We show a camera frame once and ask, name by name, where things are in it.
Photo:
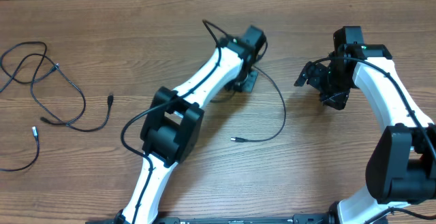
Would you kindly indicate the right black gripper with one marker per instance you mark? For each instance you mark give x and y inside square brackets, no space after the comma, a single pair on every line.
[338,99]

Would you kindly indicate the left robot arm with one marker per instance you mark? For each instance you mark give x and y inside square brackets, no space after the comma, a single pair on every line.
[172,123]

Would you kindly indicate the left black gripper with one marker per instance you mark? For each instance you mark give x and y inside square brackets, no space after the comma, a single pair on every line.
[248,84]

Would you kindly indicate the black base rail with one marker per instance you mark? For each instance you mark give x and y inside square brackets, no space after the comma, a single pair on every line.
[238,220]

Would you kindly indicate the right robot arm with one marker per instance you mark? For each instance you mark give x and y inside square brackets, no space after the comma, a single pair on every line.
[401,169]

